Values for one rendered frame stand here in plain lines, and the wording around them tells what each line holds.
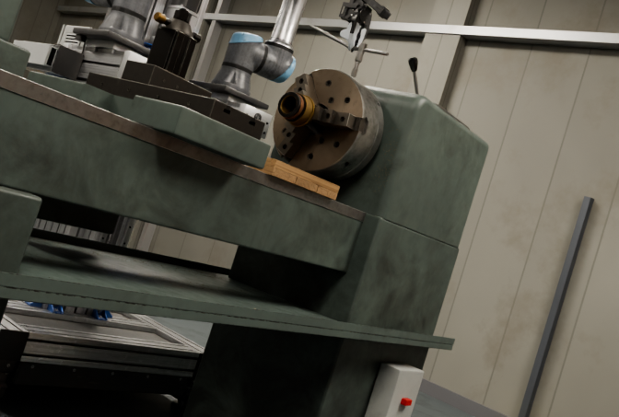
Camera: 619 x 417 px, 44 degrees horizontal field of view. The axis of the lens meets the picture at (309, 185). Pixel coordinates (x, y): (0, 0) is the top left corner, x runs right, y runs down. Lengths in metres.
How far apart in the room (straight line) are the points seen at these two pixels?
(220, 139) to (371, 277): 0.83
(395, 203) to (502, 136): 2.91
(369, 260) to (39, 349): 1.02
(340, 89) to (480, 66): 3.25
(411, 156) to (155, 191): 0.95
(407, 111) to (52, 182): 1.18
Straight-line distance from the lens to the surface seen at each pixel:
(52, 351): 2.51
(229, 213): 1.80
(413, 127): 2.29
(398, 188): 2.29
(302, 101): 2.14
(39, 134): 1.43
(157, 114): 1.58
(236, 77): 2.85
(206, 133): 1.60
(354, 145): 2.17
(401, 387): 2.51
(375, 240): 2.25
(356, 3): 2.62
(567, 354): 4.70
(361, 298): 2.28
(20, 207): 1.40
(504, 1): 5.56
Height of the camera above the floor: 0.77
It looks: 3 degrees up
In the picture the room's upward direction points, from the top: 18 degrees clockwise
